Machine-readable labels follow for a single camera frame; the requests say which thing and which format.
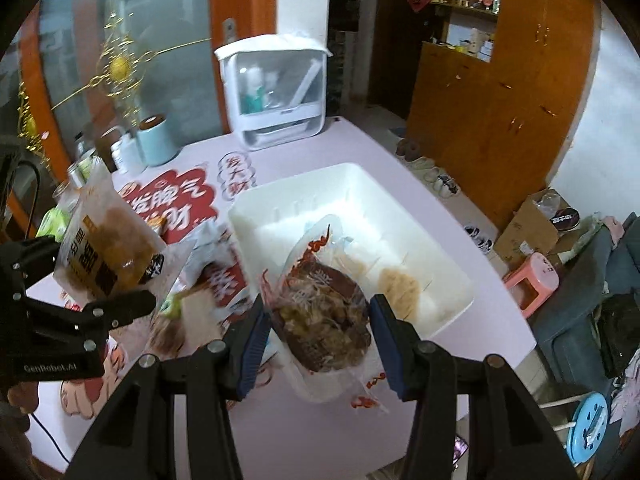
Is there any yellow snack bag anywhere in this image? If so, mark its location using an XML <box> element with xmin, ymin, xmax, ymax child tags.
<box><xmin>53</xmin><ymin>157</ymin><xmax>166</xmax><ymax>307</ymax></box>

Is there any brown dried-fruit snack bag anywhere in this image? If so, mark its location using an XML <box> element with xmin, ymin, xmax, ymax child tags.
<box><xmin>259</xmin><ymin>214</ymin><xmax>386</xmax><ymax>412</ymax></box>

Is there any beige toast snack pack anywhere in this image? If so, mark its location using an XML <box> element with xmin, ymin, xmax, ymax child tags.
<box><xmin>148</xmin><ymin>286</ymin><xmax>221</xmax><ymax>360</ymax></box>

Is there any clear rice cracker pack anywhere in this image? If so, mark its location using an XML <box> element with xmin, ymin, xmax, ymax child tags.
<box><xmin>378</xmin><ymin>268</ymin><xmax>421</xmax><ymax>321</ymax></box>

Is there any white red snack bag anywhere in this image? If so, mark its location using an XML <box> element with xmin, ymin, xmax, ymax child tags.
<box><xmin>180</xmin><ymin>219</ymin><xmax>250</xmax><ymax>326</ymax></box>

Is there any green tissue pack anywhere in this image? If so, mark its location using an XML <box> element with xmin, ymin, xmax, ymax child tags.
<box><xmin>36</xmin><ymin>207</ymin><xmax>70</xmax><ymax>243</ymax></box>

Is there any clear glass jar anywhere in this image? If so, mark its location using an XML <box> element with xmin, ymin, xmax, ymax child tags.
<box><xmin>52</xmin><ymin>181</ymin><xmax>80</xmax><ymax>216</ymax></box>

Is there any pink printed tablecloth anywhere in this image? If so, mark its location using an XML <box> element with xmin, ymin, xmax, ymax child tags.
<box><xmin>24</xmin><ymin>115</ymin><xmax>537</xmax><ymax>480</ymax></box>

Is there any green label plastic bottle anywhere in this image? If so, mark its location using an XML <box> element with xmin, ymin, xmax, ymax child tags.
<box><xmin>67</xmin><ymin>132</ymin><xmax>98</xmax><ymax>188</ymax></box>

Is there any white plastic storage bin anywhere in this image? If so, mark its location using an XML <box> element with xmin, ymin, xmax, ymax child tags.
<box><xmin>228</xmin><ymin>162</ymin><xmax>474</xmax><ymax>338</ymax></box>

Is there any white squeeze bottle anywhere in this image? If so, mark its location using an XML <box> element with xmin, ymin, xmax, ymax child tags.
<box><xmin>103</xmin><ymin>126</ymin><xmax>146</xmax><ymax>176</ymax></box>

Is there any pink plastic stool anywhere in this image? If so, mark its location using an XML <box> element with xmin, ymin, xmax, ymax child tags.
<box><xmin>503</xmin><ymin>252</ymin><xmax>560</xmax><ymax>318</ymax></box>

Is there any grey sofa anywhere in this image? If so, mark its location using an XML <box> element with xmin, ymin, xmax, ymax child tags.
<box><xmin>529</xmin><ymin>214</ymin><xmax>639</xmax><ymax>396</ymax></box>

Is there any cardboard box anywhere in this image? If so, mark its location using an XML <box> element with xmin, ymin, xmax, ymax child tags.
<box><xmin>494</xmin><ymin>188</ymin><xmax>582</xmax><ymax>271</ymax></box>

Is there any teal cylinder container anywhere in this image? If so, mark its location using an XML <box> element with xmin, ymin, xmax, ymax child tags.
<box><xmin>137</xmin><ymin>114</ymin><xmax>179</xmax><ymax>167</ymax></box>

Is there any blue round stool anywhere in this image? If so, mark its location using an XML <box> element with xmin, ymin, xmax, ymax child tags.
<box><xmin>565</xmin><ymin>392</ymin><xmax>608</xmax><ymax>465</ymax></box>

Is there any gold door ornament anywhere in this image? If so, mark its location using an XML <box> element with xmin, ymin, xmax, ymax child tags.
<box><xmin>51</xmin><ymin>12</ymin><xmax>210</xmax><ymax>128</ymax></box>

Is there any white countertop dish cabinet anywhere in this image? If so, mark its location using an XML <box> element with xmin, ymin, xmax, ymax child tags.
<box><xmin>215</xmin><ymin>35</ymin><xmax>332</xmax><ymax>151</ymax></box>

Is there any orange wooden cabinet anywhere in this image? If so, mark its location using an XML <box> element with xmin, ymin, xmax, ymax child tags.
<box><xmin>407</xmin><ymin>0</ymin><xmax>597</xmax><ymax>229</ymax></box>

